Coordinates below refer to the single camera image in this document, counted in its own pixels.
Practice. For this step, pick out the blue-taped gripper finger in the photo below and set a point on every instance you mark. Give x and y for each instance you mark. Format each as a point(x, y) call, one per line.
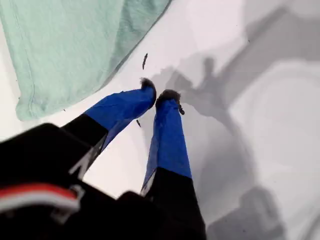
point(170, 145)
point(120, 107)

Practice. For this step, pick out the pale green t-shirt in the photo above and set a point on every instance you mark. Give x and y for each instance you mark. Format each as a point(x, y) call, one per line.
point(65, 47)

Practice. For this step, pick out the dark lint fleck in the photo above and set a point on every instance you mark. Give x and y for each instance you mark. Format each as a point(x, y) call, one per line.
point(145, 60)
point(138, 123)

